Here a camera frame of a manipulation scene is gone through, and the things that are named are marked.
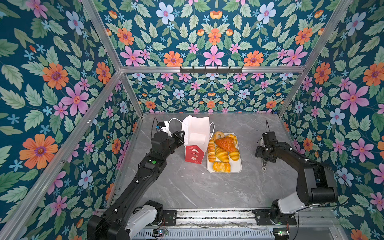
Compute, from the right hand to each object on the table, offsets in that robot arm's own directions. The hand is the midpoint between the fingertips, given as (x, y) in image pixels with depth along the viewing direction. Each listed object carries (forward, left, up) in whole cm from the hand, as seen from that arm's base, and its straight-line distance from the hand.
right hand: (262, 154), depth 93 cm
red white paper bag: (+11, +42, +3) cm, 44 cm away
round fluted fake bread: (+12, +17, +2) cm, 21 cm away
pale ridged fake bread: (-9, +27, +1) cm, 28 cm away
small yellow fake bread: (-1, +18, 0) cm, 18 cm away
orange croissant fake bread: (+6, +23, +5) cm, 24 cm away
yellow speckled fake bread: (0, +26, 0) cm, 26 cm away
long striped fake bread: (+3, +32, -1) cm, 32 cm away
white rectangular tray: (-7, +17, -3) cm, 19 cm away
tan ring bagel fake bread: (+15, +27, +1) cm, 31 cm away
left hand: (0, +45, +27) cm, 53 cm away
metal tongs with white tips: (-6, 0, -2) cm, 6 cm away
